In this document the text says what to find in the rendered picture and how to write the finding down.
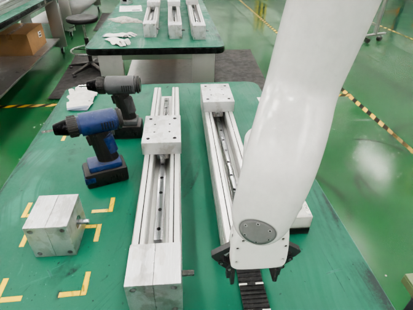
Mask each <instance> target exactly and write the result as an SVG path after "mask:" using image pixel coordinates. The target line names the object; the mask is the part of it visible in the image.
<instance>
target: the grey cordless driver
mask: <svg viewBox="0 0 413 310"><path fill-rule="evenodd" d="M79 87H87V90H90V91H93V92H98V93H99V94H106V93H107V94H108V95H111V99H112V102H113V103H114V104H116V107H118V108H119V109H120V110H121V113H122V117H123V120H124V126H122V128H119V127H118V128H117V130H112V131H110V132H112V134H113V136H114V139H127V138H142V136H143V119H142V118H141V117H139V115H138V114H136V113H135V111H136V107H135V104H134V101H133V97H132V95H129V94H136V92H137V93H140V92H141V79H140V77H139V76H136V77H134V76H106V78H105V77H104V76H98V77H97V78H96V79H94V80H91V81H87V83H86V85H79Z"/></svg>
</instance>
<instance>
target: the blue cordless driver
mask: <svg viewBox="0 0 413 310"><path fill-rule="evenodd" d="M122 126H124V120H123V117H122V113H121V110H120V109H119V108H118V107H116V108H115V109H113V108H106V109H99V110H95V111H89V112H84V113H78V114H77V116H75V115H71V116H66V117H65V119H64V120H62V121H59V122H57V123H55V124H52V128H53V129H50V130H44V131H41V132H42V133H47V132H54V134H55V135H58V136H70V137H71V138H75V137H79V136H80V135H81V134H83V136H85V138H86V140H87V142H88V145H89V146H92V147H93V150H94V152H95V154H96V156H93V157H88V158H87V162H85V163H83V164H82V170H83V174H84V179H85V184H86V185H87V187H88V189H93V188H97V187H100V186H105V185H110V184H112V183H117V182H120V181H124V180H128V178H129V175H128V168H127V165H126V163H125V160H124V157H123V155H121V154H119V153H118V152H117V150H118V147H117V144H116V141H115V139H114V136H113V134H112V132H110V131H112V130H117V128H118V127H119V128H122Z"/></svg>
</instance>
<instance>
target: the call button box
mask: <svg viewBox="0 0 413 310"><path fill-rule="evenodd" d="M312 218H313V216H312V214H311V211H310V209H309V207H308V205H307V203H306V201H304V203H303V205H302V207H301V209H300V211H299V213H298V215H297V217H296V219H295V221H294V223H293V225H292V226H291V227H290V229H289V234H307V233H309V229H310V228H309V227H310V225H311V222H312Z"/></svg>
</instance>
